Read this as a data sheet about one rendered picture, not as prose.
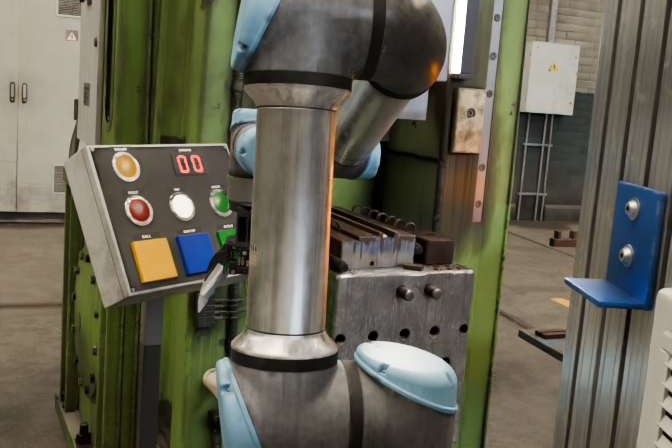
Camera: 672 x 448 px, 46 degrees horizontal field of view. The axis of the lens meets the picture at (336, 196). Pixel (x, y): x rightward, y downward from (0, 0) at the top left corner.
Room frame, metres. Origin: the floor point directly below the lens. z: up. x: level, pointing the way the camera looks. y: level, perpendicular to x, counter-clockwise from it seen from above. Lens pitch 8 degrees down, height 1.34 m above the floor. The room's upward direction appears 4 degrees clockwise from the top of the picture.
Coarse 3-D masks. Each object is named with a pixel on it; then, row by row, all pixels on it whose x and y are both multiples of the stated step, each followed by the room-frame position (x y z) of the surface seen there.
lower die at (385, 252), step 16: (336, 208) 2.19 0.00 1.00; (336, 224) 1.99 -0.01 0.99; (352, 224) 1.99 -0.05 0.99; (384, 224) 2.03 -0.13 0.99; (336, 240) 1.85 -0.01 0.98; (352, 240) 1.84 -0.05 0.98; (368, 240) 1.85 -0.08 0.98; (384, 240) 1.87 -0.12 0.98; (400, 240) 1.89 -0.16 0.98; (336, 256) 1.84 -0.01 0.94; (352, 256) 1.84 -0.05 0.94; (368, 256) 1.85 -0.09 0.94; (384, 256) 1.87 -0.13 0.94; (400, 256) 1.89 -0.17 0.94
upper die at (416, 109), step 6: (420, 96) 1.90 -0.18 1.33; (426, 96) 1.91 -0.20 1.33; (414, 102) 1.90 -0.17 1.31; (420, 102) 1.90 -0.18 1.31; (426, 102) 1.91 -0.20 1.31; (408, 108) 1.89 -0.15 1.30; (414, 108) 1.90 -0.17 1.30; (420, 108) 1.90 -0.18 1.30; (426, 108) 1.91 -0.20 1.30; (402, 114) 1.88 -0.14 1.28; (408, 114) 1.89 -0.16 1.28; (414, 114) 1.90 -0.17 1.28; (420, 114) 1.90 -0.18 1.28
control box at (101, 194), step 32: (96, 160) 1.40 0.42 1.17; (160, 160) 1.51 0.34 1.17; (224, 160) 1.63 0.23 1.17; (96, 192) 1.37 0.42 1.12; (128, 192) 1.41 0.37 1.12; (160, 192) 1.47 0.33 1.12; (192, 192) 1.53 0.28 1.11; (224, 192) 1.59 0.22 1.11; (96, 224) 1.37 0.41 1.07; (128, 224) 1.38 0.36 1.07; (160, 224) 1.43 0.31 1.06; (192, 224) 1.49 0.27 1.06; (224, 224) 1.55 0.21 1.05; (96, 256) 1.37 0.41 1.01; (128, 256) 1.35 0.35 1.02; (128, 288) 1.32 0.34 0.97; (160, 288) 1.36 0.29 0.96; (192, 288) 1.47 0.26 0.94
